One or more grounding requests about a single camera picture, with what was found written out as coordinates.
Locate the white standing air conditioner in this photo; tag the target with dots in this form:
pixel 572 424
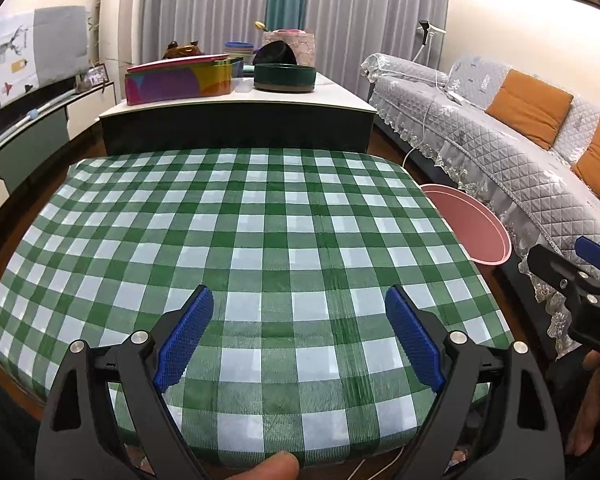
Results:
pixel 125 10

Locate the person's right hand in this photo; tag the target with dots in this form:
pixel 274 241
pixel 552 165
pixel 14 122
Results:
pixel 595 400

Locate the person's left hand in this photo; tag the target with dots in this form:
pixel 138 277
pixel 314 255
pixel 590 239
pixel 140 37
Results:
pixel 275 467

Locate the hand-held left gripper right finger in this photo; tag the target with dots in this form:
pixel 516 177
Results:
pixel 415 340

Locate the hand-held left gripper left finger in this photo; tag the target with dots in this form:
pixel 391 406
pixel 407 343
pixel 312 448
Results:
pixel 185 340

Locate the small white container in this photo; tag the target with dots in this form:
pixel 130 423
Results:
pixel 244 85

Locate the pink floral bag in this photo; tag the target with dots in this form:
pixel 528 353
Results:
pixel 302 47

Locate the white top coffee table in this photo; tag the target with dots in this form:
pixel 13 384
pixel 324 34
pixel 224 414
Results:
pixel 330 95

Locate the stack of plastic bowls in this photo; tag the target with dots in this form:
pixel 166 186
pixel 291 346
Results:
pixel 237 50

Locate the black television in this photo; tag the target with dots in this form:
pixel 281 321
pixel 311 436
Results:
pixel 30 97

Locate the brown ornament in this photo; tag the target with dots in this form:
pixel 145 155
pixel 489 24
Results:
pixel 180 51

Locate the black hat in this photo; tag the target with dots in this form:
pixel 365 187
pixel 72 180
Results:
pixel 275 54

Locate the grey printed television cover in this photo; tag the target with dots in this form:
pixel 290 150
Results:
pixel 55 35

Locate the green checked tablecloth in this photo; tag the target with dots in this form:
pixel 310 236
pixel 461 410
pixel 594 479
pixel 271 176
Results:
pixel 280 235

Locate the photo frame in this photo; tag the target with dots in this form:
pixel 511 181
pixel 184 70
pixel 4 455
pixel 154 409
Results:
pixel 96 75

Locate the pink plastic bucket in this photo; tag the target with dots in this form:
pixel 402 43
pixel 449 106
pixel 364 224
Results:
pixel 470 225

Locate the green round tin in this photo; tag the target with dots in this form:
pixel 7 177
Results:
pixel 285 77

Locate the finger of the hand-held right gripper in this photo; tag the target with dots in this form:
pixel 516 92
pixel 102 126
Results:
pixel 597 255
pixel 550 265

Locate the grey curtain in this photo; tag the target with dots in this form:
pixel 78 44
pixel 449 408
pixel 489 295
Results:
pixel 380 25
pixel 205 5

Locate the grey quilted sofa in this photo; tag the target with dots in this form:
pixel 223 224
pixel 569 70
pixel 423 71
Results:
pixel 480 135

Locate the yellow artificial flower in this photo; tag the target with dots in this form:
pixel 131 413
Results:
pixel 260 26

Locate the colourful tin box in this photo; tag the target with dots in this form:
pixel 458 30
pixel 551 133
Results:
pixel 180 82

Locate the television cabinet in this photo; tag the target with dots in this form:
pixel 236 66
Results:
pixel 30 150

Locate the white stand black head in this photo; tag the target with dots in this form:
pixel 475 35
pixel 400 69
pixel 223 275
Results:
pixel 422 27

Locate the white power strip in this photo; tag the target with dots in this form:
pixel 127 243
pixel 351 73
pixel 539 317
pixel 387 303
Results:
pixel 455 98

